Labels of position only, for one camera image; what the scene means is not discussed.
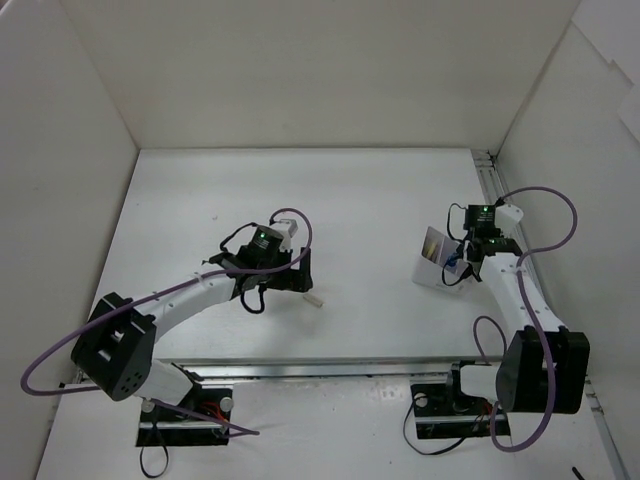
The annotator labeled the beige eraser block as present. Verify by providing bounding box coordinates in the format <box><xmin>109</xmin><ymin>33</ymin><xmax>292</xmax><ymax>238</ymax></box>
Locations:
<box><xmin>303</xmin><ymin>293</ymin><xmax>324</xmax><ymax>308</ymax></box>

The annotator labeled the clear blue spray bottle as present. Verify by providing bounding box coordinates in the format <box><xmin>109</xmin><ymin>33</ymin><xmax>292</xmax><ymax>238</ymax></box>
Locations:
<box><xmin>443</xmin><ymin>252</ymin><xmax>462</xmax><ymax>273</ymax></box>

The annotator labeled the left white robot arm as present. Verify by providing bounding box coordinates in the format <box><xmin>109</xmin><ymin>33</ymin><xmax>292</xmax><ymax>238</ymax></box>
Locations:
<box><xmin>71</xmin><ymin>219</ymin><xmax>313</xmax><ymax>420</ymax></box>

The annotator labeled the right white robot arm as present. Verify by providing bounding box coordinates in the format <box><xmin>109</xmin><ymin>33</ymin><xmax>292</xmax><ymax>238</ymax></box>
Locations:
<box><xmin>442</xmin><ymin>204</ymin><xmax>590</xmax><ymax>414</ymax></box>

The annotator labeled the white container box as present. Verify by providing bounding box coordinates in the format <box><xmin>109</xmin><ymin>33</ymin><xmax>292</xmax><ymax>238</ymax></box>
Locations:
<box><xmin>411</xmin><ymin>226</ymin><xmax>472</xmax><ymax>295</ymax></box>

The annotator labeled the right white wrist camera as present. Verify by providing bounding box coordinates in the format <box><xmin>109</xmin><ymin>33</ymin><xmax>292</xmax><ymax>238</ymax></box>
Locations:
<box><xmin>494</xmin><ymin>203</ymin><xmax>524</xmax><ymax>238</ymax></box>

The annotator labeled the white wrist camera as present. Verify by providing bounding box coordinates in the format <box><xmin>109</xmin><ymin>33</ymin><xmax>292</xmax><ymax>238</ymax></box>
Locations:
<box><xmin>275</xmin><ymin>219</ymin><xmax>299</xmax><ymax>240</ymax></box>
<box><xmin>494</xmin><ymin>203</ymin><xmax>524</xmax><ymax>238</ymax></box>

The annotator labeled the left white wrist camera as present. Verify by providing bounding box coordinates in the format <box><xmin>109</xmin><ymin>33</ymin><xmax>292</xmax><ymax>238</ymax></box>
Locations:
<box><xmin>275</xmin><ymin>219</ymin><xmax>299</xmax><ymax>240</ymax></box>

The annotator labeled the front aluminium rail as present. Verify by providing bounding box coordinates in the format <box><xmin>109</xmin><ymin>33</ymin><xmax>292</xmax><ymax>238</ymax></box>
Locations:
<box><xmin>74</xmin><ymin>355</ymin><xmax>466</xmax><ymax>384</ymax></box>

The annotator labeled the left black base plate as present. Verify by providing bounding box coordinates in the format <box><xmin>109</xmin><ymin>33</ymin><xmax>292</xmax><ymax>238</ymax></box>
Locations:
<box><xmin>135</xmin><ymin>386</ymin><xmax>234</xmax><ymax>447</ymax></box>

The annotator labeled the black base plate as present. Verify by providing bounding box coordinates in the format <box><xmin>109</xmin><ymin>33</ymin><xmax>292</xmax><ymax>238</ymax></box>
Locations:
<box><xmin>410</xmin><ymin>383</ymin><xmax>493</xmax><ymax>440</ymax></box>
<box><xmin>135</xmin><ymin>386</ymin><xmax>234</xmax><ymax>447</ymax></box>

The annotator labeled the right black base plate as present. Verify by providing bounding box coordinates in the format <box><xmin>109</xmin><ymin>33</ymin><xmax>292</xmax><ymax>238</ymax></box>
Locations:
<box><xmin>410</xmin><ymin>383</ymin><xmax>493</xmax><ymax>440</ymax></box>

